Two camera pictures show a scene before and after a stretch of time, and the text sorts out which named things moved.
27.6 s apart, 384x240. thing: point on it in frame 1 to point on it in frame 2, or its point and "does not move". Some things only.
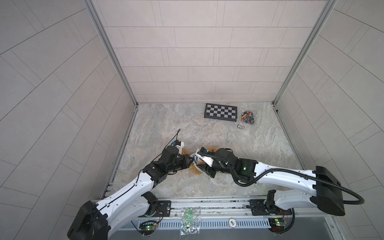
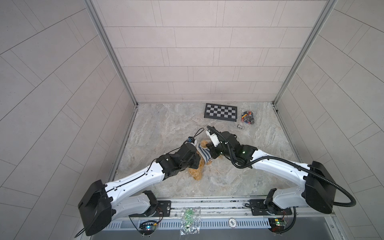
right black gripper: x=206 y=169 to x=212 y=150
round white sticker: x=232 y=222 does not move
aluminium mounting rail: x=264 y=208 does not move
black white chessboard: x=221 y=112 does not move
